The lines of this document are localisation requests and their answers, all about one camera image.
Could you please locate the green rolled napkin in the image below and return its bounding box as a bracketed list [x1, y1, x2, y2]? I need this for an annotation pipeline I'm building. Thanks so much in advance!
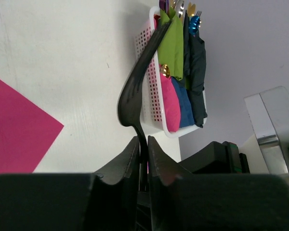
[158, 8, 184, 81]

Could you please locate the magenta rolled napkin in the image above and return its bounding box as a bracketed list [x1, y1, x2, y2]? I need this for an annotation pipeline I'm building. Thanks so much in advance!
[160, 74, 181, 132]

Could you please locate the blue spoon in roll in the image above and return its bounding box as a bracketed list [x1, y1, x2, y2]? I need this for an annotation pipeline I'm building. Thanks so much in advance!
[188, 15, 201, 36]

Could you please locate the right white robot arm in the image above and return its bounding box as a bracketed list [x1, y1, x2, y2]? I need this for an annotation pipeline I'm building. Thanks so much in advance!
[180, 86, 289, 178]

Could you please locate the purple fork in roll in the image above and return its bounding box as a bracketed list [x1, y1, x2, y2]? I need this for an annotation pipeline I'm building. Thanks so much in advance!
[159, 0, 170, 14]

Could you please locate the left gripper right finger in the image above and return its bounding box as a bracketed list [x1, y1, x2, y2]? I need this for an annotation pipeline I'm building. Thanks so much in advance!
[148, 136, 289, 231]

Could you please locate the silver spoon in roll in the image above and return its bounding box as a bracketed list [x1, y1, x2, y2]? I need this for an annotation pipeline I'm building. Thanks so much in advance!
[169, 0, 184, 19]

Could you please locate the dark navy rolled napkin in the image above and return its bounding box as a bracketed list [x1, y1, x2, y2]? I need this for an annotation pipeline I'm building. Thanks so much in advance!
[183, 13, 208, 128]

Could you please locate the gold spoon in roll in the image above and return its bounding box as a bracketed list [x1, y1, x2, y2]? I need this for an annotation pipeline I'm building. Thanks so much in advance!
[159, 64, 171, 79]

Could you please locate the black fork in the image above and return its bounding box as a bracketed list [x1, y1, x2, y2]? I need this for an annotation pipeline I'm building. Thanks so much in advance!
[117, 21, 172, 163]

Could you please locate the blue rolled napkin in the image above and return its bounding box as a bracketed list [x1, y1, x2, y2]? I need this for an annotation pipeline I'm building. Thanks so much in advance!
[171, 77, 195, 128]

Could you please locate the magenta paper napkin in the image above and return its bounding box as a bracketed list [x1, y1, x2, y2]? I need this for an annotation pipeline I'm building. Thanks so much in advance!
[0, 80, 64, 174]

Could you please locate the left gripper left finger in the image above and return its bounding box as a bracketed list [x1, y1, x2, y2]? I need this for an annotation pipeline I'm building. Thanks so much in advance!
[0, 137, 140, 231]

